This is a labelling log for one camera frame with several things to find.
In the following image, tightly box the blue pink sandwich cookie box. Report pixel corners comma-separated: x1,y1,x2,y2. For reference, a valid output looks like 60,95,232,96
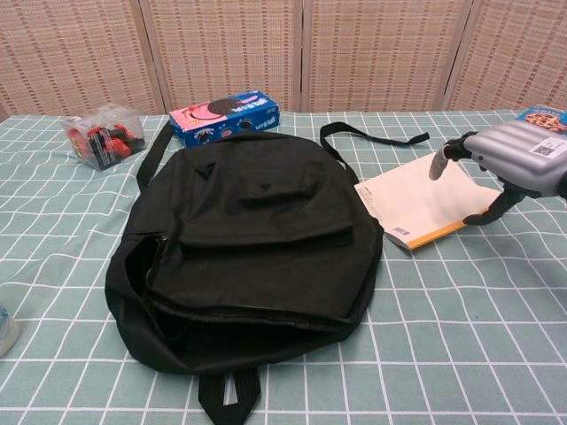
168,89,281,150

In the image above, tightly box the clear box of red-black items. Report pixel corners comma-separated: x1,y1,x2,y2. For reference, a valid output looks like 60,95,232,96
61,103,146,171

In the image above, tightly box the woven bamboo folding screen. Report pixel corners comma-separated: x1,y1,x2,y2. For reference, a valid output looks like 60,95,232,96
0,0,567,120

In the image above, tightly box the black fabric backpack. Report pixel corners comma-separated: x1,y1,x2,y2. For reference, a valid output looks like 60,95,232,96
104,121,431,420

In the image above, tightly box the book with yellow spine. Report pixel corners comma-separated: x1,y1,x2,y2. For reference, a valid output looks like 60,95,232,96
353,152,504,254

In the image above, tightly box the blue chocolate chip cookie box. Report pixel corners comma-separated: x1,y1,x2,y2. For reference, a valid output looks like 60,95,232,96
516,104,567,136

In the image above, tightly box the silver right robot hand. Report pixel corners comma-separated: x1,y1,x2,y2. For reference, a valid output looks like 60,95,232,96
428,122,567,227

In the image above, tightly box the green checkered tablecloth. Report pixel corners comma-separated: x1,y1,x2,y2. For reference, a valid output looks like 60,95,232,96
0,109,567,425

